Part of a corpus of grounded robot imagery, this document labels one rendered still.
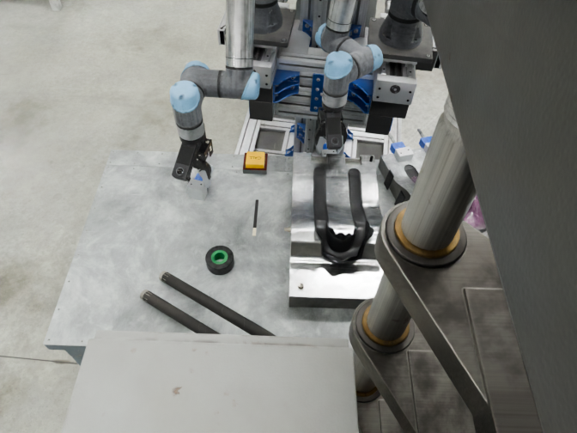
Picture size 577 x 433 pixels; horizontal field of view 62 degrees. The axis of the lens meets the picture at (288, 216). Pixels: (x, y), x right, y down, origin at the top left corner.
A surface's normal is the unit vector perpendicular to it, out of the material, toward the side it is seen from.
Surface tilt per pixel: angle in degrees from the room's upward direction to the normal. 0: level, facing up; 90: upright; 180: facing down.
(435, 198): 90
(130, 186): 0
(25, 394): 0
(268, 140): 0
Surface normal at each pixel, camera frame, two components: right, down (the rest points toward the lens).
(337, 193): 0.03, -0.57
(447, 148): -0.77, 0.49
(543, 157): -1.00, -0.04
